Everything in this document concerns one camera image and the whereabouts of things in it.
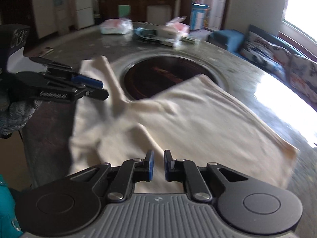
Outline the cream t-shirt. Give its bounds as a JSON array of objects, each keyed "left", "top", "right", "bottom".
[{"left": 69, "top": 56, "right": 298, "bottom": 193}]

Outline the grey knit gloved hand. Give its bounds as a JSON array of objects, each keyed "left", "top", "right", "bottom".
[{"left": 0, "top": 91, "right": 42, "bottom": 139}]

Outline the round stove recess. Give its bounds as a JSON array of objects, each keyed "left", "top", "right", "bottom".
[{"left": 111, "top": 49, "right": 229, "bottom": 100}]

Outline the pink tissue pack left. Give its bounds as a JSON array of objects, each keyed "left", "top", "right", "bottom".
[{"left": 99, "top": 18, "right": 133, "bottom": 35}]

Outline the pink tissue pack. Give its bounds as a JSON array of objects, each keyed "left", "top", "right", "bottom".
[
  {"left": 99, "top": 18, "right": 133, "bottom": 35},
  {"left": 165, "top": 16, "right": 190, "bottom": 36}
]

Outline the white refrigerator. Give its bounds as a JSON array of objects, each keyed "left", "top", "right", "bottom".
[{"left": 74, "top": 0, "right": 94, "bottom": 30}]

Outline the teal tray on table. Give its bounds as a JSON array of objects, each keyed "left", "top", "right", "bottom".
[{"left": 133, "top": 27, "right": 160, "bottom": 44}]

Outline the dark wooden cabinet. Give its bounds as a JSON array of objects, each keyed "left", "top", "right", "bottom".
[{"left": 99, "top": 0, "right": 176, "bottom": 22}]

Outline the white box on table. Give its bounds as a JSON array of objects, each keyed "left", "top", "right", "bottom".
[{"left": 156, "top": 28, "right": 181, "bottom": 47}]

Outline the pink tissue pack right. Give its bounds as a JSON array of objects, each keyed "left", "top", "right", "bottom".
[{"left": 165, "top": 16, "right": 190, "bottom": 36}]

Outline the green booklet on table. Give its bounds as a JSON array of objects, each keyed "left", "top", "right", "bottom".
[{"left": 181, "top": 36, "right": 201, "bottom": 45}]

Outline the grey quilted table cover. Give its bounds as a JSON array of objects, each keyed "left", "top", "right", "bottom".
[{"left": 23, "top": 26, "right": 316, "bottom": 237}]

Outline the blue white small cabinet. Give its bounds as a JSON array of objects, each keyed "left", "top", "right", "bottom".
[{"left": 190, "top": 3, "right": 210, "bottom": 31}]

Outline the blue corner sofa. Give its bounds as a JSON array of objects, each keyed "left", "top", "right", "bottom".
[{"left": 207, "top": 25, "right": 316, "bottom": 108}]

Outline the small butterfly cushion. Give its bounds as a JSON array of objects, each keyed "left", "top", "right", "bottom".
[{"left": 240, "top": 32, "right": 292, "bottom": 82}]

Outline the large butterfly cushion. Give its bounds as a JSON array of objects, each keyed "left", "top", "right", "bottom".
[{"left": 290, "top": 55, "right": 317, "bottom": 104}]

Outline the window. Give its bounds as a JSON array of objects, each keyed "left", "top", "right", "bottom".
[{"left": 280, "top": 0, "right": 316, "bottom": 44}]

